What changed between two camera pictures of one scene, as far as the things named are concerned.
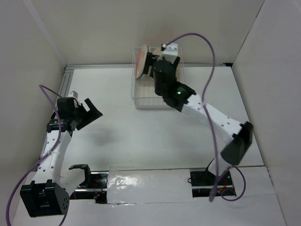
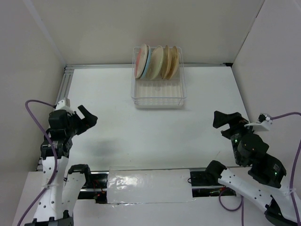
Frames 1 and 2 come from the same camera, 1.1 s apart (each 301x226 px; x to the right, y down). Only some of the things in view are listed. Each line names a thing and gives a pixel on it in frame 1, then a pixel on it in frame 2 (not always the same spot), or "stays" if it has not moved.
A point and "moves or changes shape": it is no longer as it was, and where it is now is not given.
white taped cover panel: x=135 y=185 stays
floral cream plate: x=180 y=56 moves or changes shape
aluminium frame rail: x=67 y=70 stays
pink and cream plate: x=140 y=60 stays
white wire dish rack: x=143 y=91 stays
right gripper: x=154 y=65 -> x=232 y=127
